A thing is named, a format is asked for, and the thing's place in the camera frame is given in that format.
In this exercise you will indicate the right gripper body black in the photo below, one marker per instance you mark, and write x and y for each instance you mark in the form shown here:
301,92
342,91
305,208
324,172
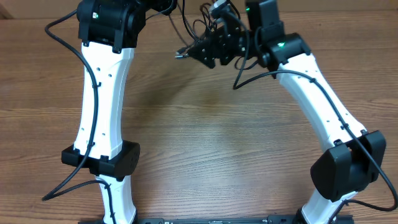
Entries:
235,43

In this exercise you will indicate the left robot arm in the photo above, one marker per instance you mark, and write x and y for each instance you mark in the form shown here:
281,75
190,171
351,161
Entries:
108,31

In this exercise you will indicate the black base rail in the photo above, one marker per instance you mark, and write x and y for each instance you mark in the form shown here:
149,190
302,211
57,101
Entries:
271,219

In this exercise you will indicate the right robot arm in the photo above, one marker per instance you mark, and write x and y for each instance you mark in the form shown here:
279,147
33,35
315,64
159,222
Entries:
352,156

